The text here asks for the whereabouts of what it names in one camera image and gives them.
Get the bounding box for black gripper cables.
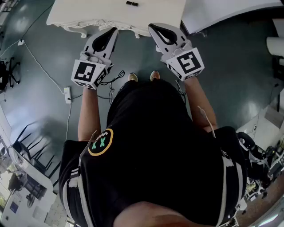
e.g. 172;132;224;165
175;79;187;105
101;70;126;106

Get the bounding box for person's left forearm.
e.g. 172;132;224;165
77;87;103;142

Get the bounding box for person's black t-shirt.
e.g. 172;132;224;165
59;78;248;227

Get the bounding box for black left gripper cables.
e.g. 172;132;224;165
101;70;126;106

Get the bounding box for black office chair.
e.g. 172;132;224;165
0;57;22;90

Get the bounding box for white ornate table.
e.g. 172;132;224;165
46;0;187;39

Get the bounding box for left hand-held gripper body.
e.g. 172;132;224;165
71;51;114;90

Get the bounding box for black floor cable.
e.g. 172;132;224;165
22;1;55;41

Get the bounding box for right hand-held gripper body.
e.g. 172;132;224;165
159;40;205;82

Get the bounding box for white floor power cable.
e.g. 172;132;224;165
22;41;66;93

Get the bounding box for person's chin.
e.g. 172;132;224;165
114;201;225;227

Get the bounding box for white sensor cable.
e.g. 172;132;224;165
197;106;216;138

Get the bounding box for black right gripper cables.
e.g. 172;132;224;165
175;79;187;105

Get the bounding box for white power strip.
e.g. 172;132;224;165
63;86;72;104

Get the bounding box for person's right forearm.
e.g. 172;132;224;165
185;76;217;132

